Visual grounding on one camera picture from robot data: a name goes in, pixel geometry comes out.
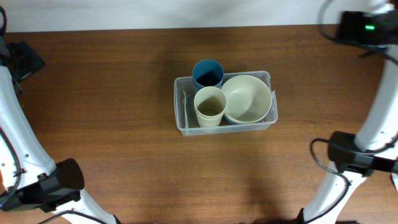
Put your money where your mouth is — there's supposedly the white plastic spoon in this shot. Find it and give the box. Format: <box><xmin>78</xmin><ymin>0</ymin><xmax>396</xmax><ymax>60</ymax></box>
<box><xmin>183</xmin><ymin>91</ymin><xmax>189</xmax><ymax>128</ymax></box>

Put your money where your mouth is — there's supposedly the blue cup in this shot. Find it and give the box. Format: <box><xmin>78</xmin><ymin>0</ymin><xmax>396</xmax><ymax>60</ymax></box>
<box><xmin>192</xmin><ymin>59</ymin><xmax>224</xmax><ymax>85</ymax></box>
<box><xmin>193</xmin><ymin>79</ymin><xmax>223</xmax><ymax>93</ymax></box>

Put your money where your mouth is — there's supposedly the cream cup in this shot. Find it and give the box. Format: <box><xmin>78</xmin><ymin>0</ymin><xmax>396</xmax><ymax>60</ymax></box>
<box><xmin>197</xmin><ymin>114</ymin><xmax>223</xmax><ymax>128</ymax></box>
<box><xmin>193</xmin><ymin>86</ymin><xmax>227</xmax><ymax>119</ymax></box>

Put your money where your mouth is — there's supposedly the blue bowl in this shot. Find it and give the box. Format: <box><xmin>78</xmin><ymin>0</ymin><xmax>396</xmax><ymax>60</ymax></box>
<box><xmin>223</xmin><ymin>114</ymin><xmax>264</xmax><ymax>125</ymax></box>

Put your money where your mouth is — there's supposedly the cream bowl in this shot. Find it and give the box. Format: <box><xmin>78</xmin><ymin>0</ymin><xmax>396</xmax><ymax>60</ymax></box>
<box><xmin>221</xmin><ymin>75</ymin><xmax>272</xmax><ymax>108</ymax></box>
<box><xmin>224</xmin><ymin>106</ymin><xmax>272</xmax><ymax>124</ymax></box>

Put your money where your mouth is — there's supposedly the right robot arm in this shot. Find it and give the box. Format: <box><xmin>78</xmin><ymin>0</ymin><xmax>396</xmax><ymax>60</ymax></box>
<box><xmin>294</xmin><ymin>1</ymin><xmax>397</xmax><ymax>223</ymax></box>

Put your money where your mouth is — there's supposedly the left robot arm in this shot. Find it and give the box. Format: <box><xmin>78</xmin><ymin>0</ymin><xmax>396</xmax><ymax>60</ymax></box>
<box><xmin>1</xmin><ymin>41</ymin><xmax>119</xmax><ymax>223</ymax></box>

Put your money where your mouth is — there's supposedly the clear plastic container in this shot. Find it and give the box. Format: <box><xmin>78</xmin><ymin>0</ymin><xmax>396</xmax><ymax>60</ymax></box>
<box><xmin>174</xmin><ymin>77</ymin><xmax>279</xmax><ymax>136</ymax></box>

